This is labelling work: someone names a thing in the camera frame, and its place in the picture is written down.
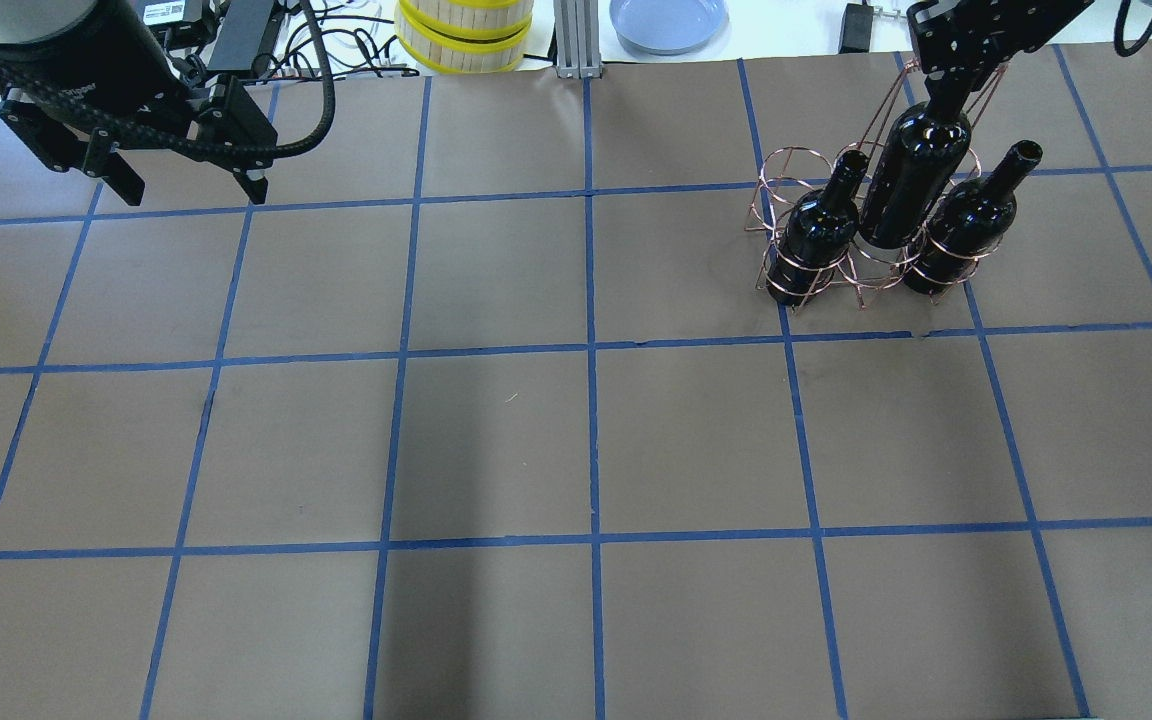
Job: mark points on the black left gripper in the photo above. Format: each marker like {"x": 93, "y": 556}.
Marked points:
{"x": 132, "y": 72}

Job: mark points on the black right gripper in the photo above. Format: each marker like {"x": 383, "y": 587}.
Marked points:
{"x": 988, "y": 30}

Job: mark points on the dark glass wine bottle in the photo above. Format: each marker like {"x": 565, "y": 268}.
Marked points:
{"x": 925, "y": 146}

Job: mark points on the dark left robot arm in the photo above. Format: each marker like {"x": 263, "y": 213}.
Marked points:
{"x": 75, "y": 76}

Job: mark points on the dark wine bottle right slot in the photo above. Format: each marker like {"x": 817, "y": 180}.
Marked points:
{"x": 970, "y": 222}

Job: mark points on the dark wine bottle slot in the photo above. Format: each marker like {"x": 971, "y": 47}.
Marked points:
{"x": 815, "y": 234}
{"x": 970, "y": 222}

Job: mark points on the dark wine bottle left slot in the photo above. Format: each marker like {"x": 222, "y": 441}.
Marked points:
{"x": 815, "y": 234}

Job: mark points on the black power adapter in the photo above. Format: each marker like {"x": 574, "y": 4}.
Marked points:
{"x": 856, "y": 28}

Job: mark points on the light blue plate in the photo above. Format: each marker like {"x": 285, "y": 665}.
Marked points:
{"x": 667, "y": 28}

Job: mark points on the yellow banded wooden steamer stack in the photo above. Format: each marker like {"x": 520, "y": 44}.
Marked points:
{"x": 464, "y": 37}

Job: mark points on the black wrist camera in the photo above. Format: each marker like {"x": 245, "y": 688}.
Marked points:
{"x": 223, "y": 38}

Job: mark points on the copper wire wine basket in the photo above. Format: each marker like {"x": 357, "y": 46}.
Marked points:
{"x": 865, "y": 269}

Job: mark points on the aluminium frame post left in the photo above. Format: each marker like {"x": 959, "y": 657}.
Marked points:
{"x": 577, "y": 37}

